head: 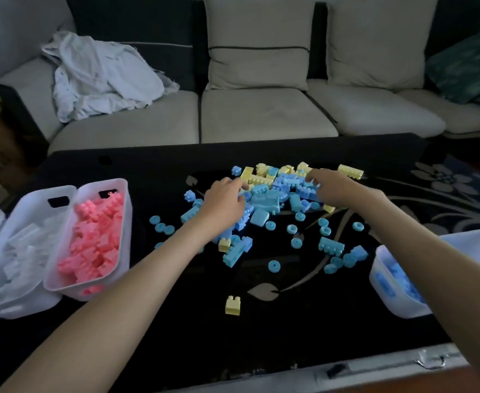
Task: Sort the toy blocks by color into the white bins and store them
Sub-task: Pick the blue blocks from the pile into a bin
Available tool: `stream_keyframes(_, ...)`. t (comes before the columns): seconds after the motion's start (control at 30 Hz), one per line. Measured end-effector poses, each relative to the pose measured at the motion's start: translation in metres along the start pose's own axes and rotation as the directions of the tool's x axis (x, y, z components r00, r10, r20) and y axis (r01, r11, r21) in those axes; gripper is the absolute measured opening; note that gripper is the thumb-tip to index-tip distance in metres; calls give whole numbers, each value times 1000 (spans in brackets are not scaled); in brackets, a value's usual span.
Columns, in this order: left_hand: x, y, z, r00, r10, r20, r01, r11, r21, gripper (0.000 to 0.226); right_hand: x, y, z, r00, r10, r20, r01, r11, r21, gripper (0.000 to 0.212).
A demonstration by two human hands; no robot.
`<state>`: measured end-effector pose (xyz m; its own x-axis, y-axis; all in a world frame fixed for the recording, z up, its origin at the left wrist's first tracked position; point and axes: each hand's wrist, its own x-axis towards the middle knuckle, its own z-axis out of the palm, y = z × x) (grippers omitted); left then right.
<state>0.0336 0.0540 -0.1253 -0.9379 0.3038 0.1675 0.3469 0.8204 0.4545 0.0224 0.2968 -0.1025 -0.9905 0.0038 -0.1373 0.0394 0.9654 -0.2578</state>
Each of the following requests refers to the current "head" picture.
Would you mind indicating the person's right hand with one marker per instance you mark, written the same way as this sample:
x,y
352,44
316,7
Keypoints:
x,y
340,188

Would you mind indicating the person's left hand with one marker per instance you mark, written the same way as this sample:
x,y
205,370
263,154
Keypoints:
x,y
221,208

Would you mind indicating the pile of colorful blocks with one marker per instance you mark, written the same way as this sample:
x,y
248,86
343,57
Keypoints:
x,y
264,196

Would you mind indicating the pile of white blocks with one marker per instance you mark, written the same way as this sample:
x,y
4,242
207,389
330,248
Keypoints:
x,y
27,253

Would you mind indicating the person's right forearm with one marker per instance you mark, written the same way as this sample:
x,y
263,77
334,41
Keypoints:
x,y
448,274

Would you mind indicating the person's left forearm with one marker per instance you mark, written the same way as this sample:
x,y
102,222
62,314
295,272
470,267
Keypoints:
x,y
109,315

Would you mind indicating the grey sofa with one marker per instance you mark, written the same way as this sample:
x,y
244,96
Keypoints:
x,y
264,118

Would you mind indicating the beige back cushion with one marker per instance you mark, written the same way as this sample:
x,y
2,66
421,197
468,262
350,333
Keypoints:
x,y
256,69
379,44

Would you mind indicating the black glass coffee table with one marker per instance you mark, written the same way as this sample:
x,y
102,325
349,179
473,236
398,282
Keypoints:
x,y
305,331

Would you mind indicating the teal patterned cushion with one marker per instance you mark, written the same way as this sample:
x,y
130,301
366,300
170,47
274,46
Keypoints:
x,y
469,69

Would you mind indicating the crumpled white cloth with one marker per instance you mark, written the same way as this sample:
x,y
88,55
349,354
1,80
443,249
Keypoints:
x,y
101,73

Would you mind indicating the dark back cushion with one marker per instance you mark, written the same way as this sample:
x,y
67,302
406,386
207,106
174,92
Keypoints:
x,y
142,20

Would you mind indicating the glossy brown shopping bag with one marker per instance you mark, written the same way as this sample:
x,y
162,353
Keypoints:
x,y
2,151

